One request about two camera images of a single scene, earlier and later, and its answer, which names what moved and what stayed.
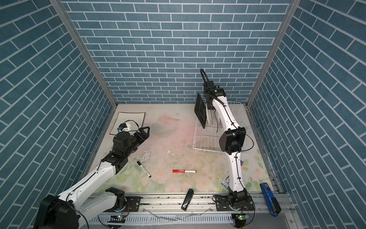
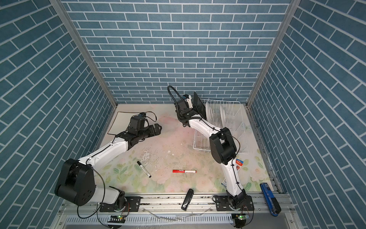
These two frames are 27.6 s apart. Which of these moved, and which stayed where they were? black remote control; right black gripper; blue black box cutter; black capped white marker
Moved: right black gripper
Stayed: black remote control; black capped white marker; blue black box cutter
